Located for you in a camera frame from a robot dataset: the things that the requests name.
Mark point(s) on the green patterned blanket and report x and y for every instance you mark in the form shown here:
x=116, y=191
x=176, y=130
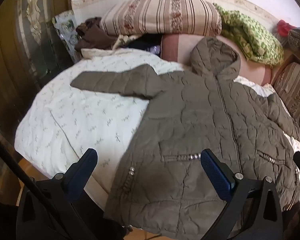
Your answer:
x=252, y=37

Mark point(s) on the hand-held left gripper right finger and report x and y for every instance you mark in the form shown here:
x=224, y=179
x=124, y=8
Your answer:
x=215, y=173

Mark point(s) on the white leaf-print duvet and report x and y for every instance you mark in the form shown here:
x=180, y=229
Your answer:
x=77, y=120

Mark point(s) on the striped floral pillow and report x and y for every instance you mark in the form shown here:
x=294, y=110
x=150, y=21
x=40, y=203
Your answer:
x=165, y=15

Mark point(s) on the black cloth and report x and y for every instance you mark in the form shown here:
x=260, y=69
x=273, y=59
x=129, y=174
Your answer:
x=145, y=42

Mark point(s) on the brown garment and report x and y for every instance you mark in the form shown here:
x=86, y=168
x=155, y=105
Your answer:
x=95, y=38

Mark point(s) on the olive quilted hooded jacket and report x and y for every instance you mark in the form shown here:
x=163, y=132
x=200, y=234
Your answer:
x=190, y=110

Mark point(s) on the silver floral gift bag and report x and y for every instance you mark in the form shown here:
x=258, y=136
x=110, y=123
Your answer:
x=65, y=30

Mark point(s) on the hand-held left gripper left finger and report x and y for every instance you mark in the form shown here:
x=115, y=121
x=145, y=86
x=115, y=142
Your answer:
x=86, y=165

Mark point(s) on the pink brown pillow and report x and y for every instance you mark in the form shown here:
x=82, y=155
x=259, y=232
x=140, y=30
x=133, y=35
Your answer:
x=180, y=47

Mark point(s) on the dark wardrobe with ornament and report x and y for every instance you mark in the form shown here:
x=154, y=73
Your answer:
x=15, y=55

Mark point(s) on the red cloth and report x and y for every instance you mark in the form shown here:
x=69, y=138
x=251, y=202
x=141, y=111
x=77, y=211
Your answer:
x=283, y=28

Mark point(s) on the beige striped cushion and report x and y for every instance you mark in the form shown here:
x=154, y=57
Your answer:
x=293, y=87

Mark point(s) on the cream leaf-print cloth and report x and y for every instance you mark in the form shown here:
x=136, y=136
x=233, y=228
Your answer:
x=122, y=40

